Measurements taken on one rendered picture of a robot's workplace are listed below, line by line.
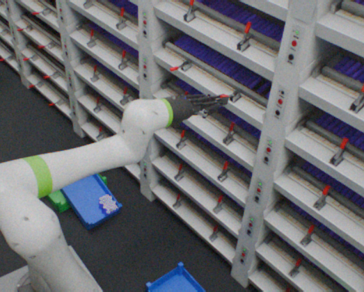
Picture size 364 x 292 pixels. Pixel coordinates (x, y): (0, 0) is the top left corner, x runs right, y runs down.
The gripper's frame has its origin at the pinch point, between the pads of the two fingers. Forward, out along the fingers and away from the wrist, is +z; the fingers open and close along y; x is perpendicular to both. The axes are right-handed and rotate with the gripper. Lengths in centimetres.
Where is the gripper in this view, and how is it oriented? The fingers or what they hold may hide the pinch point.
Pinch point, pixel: (218, 100)
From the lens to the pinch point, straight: 159.6
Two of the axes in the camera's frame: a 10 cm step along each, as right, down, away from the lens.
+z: 7.3, -2.5, 6.4
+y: 6.6, 5.3, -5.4
